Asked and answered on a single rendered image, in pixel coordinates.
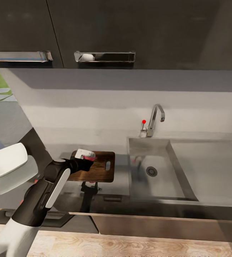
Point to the cutting board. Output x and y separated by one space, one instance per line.
97 170

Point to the drop in sink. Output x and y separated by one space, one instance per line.
179 171

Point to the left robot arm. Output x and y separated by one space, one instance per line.
17 237

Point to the bowl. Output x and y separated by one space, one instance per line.
12 158

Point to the fixed window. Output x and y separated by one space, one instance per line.
14 124

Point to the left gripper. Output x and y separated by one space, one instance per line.
82 164

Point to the parer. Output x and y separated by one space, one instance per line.
40 177

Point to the cabinet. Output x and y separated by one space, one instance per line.
116 34

